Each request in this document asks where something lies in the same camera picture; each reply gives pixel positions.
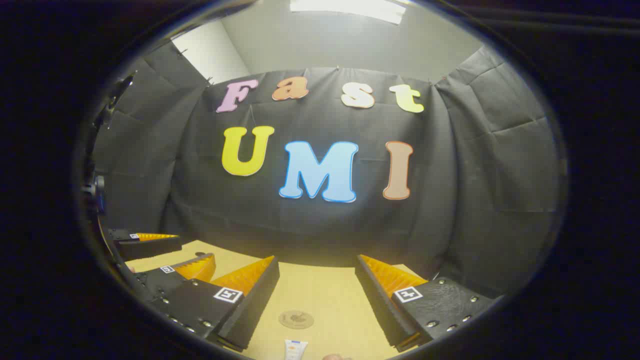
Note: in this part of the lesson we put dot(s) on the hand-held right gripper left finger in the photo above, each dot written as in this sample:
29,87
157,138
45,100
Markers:
255,310

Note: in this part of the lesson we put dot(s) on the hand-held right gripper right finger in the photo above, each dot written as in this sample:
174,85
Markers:
380,310

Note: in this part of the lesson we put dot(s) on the round cork coaster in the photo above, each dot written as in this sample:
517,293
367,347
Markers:
296,319

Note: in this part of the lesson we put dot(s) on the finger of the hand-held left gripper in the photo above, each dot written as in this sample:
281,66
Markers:
160,282
150,247

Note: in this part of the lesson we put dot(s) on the light wooden desktop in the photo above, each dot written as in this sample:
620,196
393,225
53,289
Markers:
320,290

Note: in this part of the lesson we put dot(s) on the black backdrop cloth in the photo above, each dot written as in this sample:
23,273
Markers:
325,235

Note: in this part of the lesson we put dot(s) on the white toothpaste tube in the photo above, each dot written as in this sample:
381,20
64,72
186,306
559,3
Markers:
295,350

